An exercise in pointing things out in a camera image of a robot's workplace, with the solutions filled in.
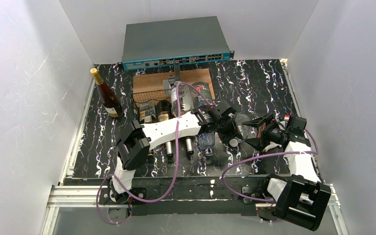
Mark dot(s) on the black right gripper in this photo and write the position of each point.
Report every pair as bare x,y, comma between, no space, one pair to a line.
270,131

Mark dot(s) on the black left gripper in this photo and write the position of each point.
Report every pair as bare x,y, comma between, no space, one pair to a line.
226,122

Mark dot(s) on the clear bottle with white cap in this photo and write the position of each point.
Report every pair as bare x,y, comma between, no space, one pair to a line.
243,129

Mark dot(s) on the amber wine bottle gold cap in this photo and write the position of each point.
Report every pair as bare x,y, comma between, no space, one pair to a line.
108,97

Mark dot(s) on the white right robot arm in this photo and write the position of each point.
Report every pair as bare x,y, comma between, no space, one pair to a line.
302,198

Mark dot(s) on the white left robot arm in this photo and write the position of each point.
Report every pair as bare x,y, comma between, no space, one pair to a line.
135,142

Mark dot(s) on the clear bottle with dark label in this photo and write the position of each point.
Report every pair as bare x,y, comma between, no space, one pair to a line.
204,89

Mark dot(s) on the dark bottle with black cap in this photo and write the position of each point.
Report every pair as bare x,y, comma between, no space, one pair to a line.
189,146

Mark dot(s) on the clear bottle with cork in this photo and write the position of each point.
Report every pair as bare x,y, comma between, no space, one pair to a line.
181,99

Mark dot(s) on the dark green wine bottle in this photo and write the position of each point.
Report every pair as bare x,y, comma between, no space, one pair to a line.
169,150

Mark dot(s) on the white plastic faucet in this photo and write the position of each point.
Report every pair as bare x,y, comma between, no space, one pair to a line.
270,146

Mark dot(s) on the wooden board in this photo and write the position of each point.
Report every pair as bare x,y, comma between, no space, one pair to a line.
154,82

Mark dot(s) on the grey metal bracket post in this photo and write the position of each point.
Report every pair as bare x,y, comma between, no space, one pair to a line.
169,82

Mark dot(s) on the black wire wine rack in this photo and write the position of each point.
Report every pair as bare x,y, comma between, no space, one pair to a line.
153,106

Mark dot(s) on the grey network switch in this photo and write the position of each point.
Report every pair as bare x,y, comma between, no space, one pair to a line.
174,42

